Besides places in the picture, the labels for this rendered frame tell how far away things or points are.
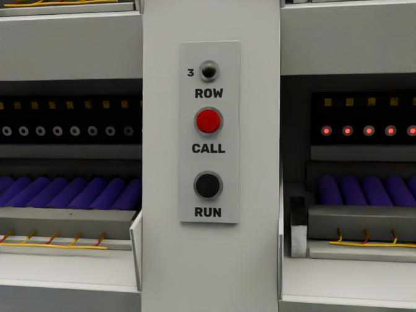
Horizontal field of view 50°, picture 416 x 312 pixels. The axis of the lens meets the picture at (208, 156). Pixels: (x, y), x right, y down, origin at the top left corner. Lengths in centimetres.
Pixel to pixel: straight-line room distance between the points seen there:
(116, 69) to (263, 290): 19
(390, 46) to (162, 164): 17
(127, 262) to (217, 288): 8
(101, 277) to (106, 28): 18
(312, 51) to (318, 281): 16
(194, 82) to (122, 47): 6
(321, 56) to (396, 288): 16
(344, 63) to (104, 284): 23
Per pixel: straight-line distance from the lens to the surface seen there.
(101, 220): 37
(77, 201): 42
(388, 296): 33
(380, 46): 32
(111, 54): 34
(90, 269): 36
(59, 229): 40
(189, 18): 32
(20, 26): 37
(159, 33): 32
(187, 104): 30
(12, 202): 45
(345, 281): 34
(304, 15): 31
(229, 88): 30
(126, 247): 37
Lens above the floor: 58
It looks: level
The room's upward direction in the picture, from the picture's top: straight up
